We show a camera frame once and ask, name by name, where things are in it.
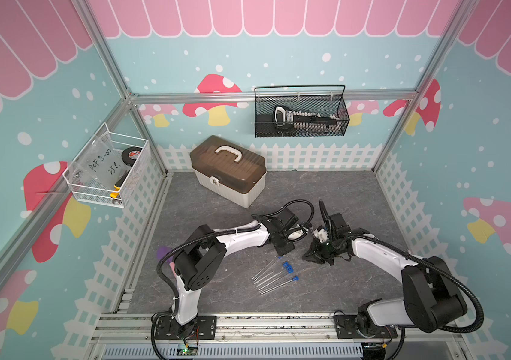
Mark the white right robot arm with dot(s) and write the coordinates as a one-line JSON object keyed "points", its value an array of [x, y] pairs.
{"points": [[433, 299]]}

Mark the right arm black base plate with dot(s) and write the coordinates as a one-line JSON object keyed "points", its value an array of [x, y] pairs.
{"points": [[348, 327]]}

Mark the socket set in basket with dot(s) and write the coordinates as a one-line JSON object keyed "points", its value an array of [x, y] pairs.
{"points": [[287, 119]]}

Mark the purple pink toy spatula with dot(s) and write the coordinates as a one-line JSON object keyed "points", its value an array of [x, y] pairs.
{"points": [[161, 253]]}

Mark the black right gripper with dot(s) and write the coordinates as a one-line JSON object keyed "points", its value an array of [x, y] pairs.
{"points": [[314, 256]]}

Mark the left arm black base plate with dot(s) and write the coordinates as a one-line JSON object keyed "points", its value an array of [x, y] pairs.
{"points": [[167, 328]]}

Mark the clear and mesh wall bin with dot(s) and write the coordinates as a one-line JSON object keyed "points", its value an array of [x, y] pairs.
{"points": [[92, 174]]}

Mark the white box with brown lid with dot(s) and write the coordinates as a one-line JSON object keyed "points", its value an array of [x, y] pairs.
{"points": [[229, 170]]}

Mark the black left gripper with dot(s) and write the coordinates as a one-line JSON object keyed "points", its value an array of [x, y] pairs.
{"points": [[286, 248]]}

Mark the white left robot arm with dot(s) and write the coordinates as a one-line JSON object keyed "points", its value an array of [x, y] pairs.
{"points": [[192, 265]]}

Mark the black wire wall basket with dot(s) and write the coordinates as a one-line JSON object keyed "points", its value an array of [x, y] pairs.
{"points": [[324, 99]]}

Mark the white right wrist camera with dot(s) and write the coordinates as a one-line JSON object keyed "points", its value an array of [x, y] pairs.
{"points": [[334, 229]]}

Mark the black tape roll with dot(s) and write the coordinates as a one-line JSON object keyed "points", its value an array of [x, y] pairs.
{"points": [[130, 155]]}

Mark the yellow black utility knife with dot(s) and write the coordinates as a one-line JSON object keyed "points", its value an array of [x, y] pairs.
{"points": [[116, 192]]}

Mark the aluminium front rail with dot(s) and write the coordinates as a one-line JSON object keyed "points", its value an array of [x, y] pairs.
{"points": [[230, 328]]}

